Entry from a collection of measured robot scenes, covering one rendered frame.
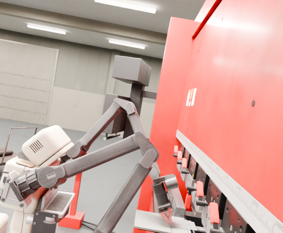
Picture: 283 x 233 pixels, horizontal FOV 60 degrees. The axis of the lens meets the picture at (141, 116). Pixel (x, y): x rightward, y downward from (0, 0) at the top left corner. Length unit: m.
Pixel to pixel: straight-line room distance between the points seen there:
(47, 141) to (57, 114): 9.46
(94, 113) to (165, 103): 8.31
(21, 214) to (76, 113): 9.21
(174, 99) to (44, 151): 1.24
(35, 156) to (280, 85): 0.95
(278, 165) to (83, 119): 9.95
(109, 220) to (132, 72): 1.52
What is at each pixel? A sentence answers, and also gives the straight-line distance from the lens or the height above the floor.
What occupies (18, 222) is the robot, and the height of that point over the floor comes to 0.95.
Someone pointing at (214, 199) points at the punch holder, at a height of 1.30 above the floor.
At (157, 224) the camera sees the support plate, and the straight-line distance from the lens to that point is 1.31.
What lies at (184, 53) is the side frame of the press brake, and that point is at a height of 2.02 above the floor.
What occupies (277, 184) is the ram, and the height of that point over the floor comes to 1.46.
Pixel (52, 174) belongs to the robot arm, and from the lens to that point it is 0.98.
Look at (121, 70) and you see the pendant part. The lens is 2.27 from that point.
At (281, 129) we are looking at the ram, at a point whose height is 1.57.
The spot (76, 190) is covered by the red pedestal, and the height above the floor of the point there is 0.43.
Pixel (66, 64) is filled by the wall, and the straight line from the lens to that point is 10.57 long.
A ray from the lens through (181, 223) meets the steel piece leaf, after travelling 1.39.
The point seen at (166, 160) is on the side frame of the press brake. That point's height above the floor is 1.13.
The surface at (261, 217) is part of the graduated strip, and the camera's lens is 0.61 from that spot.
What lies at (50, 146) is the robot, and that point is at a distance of 1.13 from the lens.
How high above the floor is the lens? 1.57
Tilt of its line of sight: 3 degrees down
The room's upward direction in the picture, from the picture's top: 10 degrees clockwise
